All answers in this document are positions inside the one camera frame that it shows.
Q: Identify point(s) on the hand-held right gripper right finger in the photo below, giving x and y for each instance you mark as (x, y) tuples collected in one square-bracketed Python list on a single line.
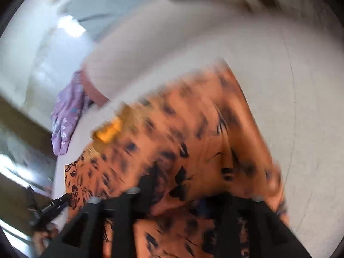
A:
[(228, 217)]

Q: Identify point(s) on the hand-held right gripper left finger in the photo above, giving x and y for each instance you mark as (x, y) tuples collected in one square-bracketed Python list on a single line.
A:
[(125, 209)]

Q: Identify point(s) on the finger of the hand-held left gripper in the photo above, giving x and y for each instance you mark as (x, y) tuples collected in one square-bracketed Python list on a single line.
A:
[(63, 199)]

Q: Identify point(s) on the orange black floral garment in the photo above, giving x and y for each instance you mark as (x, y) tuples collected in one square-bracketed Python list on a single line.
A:
[(201, 126)]

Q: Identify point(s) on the person's left hand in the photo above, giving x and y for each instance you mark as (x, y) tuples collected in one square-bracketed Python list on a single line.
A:
[(44, 240)]

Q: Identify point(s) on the purple floral cloth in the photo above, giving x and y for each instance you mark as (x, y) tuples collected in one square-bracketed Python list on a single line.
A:
[(67, 113)]

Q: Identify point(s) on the brown wooden glazed door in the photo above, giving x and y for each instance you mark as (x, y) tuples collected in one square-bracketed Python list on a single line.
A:
[(16, 123)]

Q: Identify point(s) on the pink cloth band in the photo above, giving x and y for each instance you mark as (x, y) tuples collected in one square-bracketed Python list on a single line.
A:
[(94, 88)]

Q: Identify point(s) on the white bed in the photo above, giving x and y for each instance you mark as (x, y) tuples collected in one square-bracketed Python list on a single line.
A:
[(295, 113)]

